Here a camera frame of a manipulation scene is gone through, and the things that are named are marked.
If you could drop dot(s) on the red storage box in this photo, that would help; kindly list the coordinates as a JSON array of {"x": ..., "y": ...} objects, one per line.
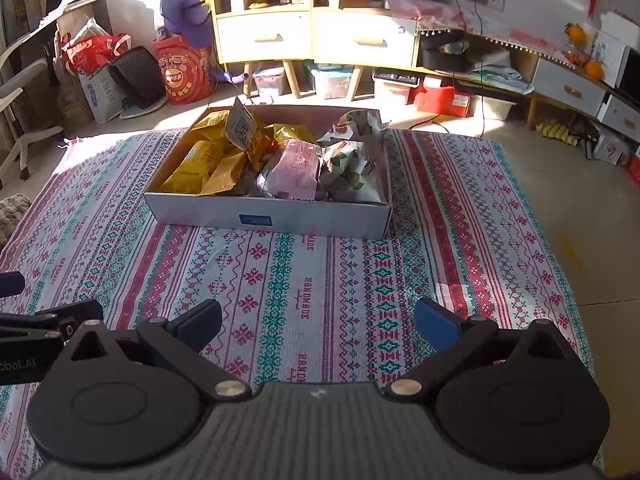
[{"x": 442, "y": 97}]

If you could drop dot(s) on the clear storage bin green lid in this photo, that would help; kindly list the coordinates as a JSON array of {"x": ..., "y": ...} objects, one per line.
[{"x": 330, "y": 82}]

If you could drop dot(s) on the pink snack packet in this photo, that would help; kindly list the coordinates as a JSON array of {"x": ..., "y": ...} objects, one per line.
[{"x": 297, "y": 165}]

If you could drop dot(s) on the red flat box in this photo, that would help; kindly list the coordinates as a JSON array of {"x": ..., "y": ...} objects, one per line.
[{"x": 634, "y": 170}]

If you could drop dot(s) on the small clear storage bin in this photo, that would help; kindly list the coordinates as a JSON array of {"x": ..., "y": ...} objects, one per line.
[{"x": 269, "y": 82}]

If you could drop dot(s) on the brown knitted cushion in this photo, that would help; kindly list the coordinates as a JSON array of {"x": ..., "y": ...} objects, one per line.
[{"x": 12, "y": 217}]

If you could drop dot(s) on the yellow egg tray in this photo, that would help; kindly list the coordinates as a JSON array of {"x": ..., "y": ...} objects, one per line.
[{"x": 557, "y": 131}]

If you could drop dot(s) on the wooden desk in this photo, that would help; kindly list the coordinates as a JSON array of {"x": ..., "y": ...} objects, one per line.
[{"x": 60, "y": 10}]

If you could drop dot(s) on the white microwave oven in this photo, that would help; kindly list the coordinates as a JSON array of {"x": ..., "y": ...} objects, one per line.
[{"x": 630, "y": 77}]

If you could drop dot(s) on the black plastic basket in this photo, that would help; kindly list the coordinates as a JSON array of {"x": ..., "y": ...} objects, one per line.
[{"x": 137, "y": 75}]

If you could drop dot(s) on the low wooden cabinet white drawers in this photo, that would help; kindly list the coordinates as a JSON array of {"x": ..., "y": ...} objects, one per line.
[{"x": 570, "y": 90}]

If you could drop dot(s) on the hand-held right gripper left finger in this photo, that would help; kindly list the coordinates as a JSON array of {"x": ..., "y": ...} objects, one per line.
[{"x": 200, "y": 321}]

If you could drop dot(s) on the clear storage bin black lid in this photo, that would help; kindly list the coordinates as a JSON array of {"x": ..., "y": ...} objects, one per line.
[{"x": 395, "y": 90}]

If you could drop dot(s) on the bright yellow snack packet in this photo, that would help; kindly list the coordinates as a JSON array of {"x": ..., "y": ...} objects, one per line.
[{"x": 195, "y": 167}]

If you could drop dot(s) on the red printed gift bag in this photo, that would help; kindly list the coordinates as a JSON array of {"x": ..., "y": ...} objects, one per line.
[{"x": 182, "y": 75}]

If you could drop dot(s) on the purple plush toy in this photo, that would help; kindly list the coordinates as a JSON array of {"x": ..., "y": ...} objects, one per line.
[{"x": 182, "y": 5}]

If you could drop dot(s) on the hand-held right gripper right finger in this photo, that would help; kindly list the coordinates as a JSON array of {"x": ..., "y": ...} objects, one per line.
[{"x": 435, "y": 325}]

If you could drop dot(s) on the red plastic bag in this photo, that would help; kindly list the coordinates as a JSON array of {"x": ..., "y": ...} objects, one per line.
[{"x": 90, "y": 52}]

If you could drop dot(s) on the white paper bag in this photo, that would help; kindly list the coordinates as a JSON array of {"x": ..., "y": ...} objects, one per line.
[{"x": 102, "y": 95}]

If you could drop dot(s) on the white green nut packet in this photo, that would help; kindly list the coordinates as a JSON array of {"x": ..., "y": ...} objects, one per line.
[{"x": 345, "y": 170}]

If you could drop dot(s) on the dark yellow snack packet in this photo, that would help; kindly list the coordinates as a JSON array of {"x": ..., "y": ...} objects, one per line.
[{"x": 210, "y": 122}]

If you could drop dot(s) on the black round box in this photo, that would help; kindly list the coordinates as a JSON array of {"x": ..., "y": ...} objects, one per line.
[{"x": 444, "y": 57}]

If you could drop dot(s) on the red green patterned woven mat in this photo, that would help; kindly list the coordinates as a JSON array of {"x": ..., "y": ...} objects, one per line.
[{"x": 350, "y": 285}]

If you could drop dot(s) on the orange fruit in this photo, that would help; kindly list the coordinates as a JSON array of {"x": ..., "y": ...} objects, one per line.
[
  {"x": 576, "y": 34},
  {"x": 595, "y": 70}
]

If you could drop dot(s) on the grey white nut packet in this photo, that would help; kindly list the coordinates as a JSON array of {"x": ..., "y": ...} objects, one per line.
[{"x": 357, "y": 125}]

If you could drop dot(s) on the white foam box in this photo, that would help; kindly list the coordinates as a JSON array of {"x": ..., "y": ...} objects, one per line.
[{"x": 617, "y": 22}]

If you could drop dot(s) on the white storage bin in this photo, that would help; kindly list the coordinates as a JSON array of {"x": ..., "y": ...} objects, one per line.
[{"x": 492, "y": 107}]

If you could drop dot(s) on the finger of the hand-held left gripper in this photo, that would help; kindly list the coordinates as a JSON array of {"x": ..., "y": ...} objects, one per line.
[
  {"x": 40, "y": 324},
  {"x": 10, "y": 284}
]

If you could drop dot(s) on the orange snack packet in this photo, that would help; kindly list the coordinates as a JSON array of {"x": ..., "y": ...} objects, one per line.
[{"x": 225, "y": 175}]

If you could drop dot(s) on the pink table runner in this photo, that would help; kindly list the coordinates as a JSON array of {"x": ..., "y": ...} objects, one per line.
[{"x": 440, "y": 12}]

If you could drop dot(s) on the silver cardboard box pink inside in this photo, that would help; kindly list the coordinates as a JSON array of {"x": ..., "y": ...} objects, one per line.
[{"x": 325, "y": 217}]

